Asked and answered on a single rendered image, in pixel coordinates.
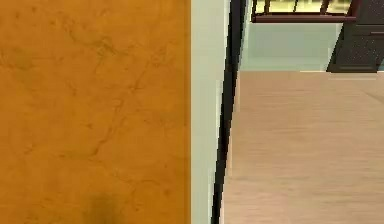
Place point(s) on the dark brown framed window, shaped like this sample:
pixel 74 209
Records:
pixel 301 13

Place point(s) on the black speckled cabinet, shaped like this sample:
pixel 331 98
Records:
pixel 360 43

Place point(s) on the orange wooden room door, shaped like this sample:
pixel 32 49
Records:
pixel 93 110

